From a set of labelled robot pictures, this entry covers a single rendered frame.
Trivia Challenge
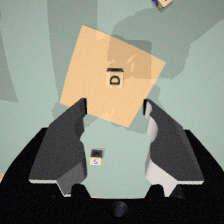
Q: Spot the beige flat mat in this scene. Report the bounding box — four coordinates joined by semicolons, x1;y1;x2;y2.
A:
60;25;166;127

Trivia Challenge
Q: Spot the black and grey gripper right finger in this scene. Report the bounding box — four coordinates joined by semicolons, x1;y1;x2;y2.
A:
143;99;224;224

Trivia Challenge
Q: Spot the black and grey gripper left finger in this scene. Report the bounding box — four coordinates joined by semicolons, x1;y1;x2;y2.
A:
0;98;87;224

